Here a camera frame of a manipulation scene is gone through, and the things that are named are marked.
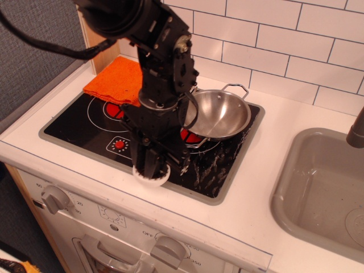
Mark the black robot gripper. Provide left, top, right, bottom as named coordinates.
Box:
left=121, top=104, right=191, bottom=179

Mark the white toy mushroom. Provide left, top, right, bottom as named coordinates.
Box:
left=132, top=165, right=171, bottom=187

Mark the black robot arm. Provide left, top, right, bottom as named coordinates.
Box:
left=77, top=1, right=198, bottom=179

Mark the left red stove button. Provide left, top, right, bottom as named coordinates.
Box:
left=114, top=140, right=125, bottom=150

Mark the black toy stove top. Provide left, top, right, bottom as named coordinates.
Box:
left=39, top=94, right=265, bottom=205

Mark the orange folded cloth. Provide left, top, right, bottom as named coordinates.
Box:
left=83, top=56, right=142, bottom=107

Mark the small steel pan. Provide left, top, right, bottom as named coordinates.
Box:
left=181, top=84, right=251, bottom=148

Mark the right grey oven knob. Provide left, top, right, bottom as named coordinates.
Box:
left=150, top=236, right=187, bottom=270

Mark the grey oven knob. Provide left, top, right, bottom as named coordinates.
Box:
left=150, top=236, right=187, bottom=270
left=41, top=185, right=70, bottom=214

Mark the white toy oven front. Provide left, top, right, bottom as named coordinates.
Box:
left=16, top=169, right=242, bottom=273

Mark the left grey oven knob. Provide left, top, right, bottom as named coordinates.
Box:
left=41, top=185, right=70, bottom=214

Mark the wooden side panel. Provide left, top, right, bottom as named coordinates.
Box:
left=77, top=11, right=120, bottom=75

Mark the yellow object at corner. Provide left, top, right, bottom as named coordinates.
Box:
left=0, top=257, right=40, bottom=273

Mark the grey sink basin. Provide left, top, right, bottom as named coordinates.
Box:
left=271, top=128, right=363, bottom=263

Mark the grey faucet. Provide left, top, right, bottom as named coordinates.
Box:
left=346, top=108, right=364, bottom=148

